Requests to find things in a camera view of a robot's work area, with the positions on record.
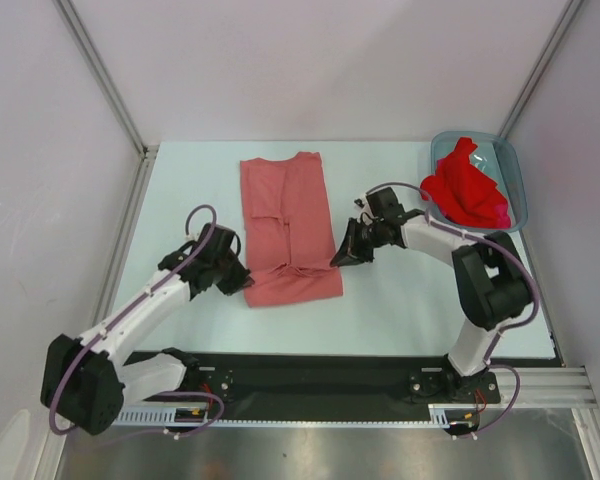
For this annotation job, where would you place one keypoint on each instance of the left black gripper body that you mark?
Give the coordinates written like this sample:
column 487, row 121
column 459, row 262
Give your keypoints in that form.
column 230, row 275

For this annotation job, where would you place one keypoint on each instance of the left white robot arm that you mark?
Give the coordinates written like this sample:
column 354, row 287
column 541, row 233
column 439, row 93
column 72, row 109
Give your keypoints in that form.
column 89, row 379

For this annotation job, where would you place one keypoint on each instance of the clear blue plastic bin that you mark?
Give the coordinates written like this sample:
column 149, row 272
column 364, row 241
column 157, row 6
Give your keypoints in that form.
column 496, row 158

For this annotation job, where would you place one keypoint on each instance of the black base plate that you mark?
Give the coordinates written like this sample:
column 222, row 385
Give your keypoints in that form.
column 245, row 379

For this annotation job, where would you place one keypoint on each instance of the bright red t shirt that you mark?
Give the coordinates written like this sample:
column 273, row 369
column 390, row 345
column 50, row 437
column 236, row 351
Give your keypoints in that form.
column 462, row 193

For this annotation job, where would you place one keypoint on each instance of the magenta pink garment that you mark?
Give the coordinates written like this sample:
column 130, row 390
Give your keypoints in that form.
column 502, row 221

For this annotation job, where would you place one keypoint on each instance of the salmon pink t shirt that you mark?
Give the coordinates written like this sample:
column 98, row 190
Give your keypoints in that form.
column 289, row 237

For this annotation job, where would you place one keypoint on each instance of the grey slotted cable duct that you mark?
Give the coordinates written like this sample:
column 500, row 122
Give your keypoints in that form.
column 365, row 414

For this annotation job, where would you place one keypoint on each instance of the right aluminium corner post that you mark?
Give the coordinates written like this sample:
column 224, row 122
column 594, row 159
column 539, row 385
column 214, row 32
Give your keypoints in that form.
column 557, row 36

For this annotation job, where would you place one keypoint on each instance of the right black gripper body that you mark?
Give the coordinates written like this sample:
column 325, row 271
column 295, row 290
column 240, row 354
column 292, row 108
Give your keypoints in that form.
column 372, row 238

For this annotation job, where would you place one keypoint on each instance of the aluminium corner post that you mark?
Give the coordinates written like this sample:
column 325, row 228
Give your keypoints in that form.
column 89, row 51
column 557, row 36

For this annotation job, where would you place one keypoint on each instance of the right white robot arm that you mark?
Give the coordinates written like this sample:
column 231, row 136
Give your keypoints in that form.
column 496, row 291

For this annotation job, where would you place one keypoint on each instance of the left aluminium corner post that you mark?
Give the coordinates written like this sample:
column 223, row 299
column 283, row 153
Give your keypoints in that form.
column 89, row 51

